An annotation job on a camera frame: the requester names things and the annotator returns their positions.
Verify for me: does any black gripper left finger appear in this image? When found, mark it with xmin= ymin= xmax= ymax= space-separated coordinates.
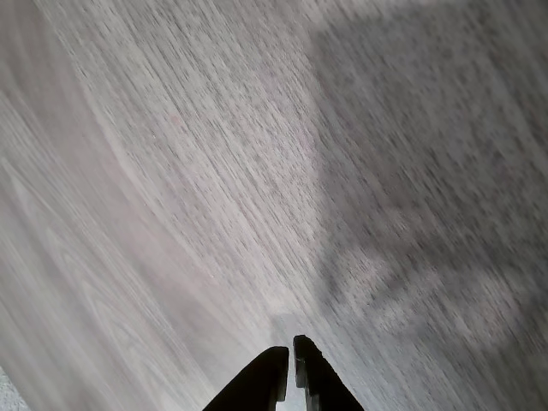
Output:
xmin=201 ymin=345 xmax=290 ymax=411

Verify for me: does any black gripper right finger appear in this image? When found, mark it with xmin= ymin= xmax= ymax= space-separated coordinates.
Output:
xmin=292 ymin=334 xmax=366 ymax=411

